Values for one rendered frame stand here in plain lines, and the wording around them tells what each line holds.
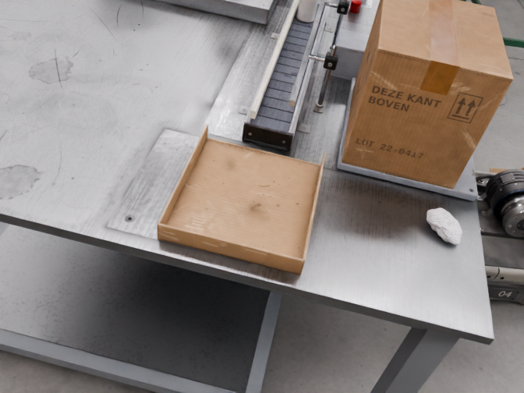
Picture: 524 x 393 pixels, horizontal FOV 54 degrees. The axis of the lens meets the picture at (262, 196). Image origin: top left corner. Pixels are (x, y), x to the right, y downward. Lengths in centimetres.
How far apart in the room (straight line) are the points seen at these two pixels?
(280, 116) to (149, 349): 74
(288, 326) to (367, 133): 95
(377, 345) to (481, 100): 108
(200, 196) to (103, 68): 49
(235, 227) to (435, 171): 43
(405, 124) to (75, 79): 76
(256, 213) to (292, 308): 93
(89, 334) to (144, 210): 64
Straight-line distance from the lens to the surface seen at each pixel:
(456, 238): 105
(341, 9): 149
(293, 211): 100
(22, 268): 171
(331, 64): 122
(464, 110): 104
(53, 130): 117
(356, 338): 187
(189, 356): 149
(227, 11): 162
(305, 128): 121
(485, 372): 200
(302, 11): 153
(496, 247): 203
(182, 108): 122
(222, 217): 97
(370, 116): 104
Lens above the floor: 155
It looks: 44 degrees down
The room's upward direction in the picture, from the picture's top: 11 degrees clockwise
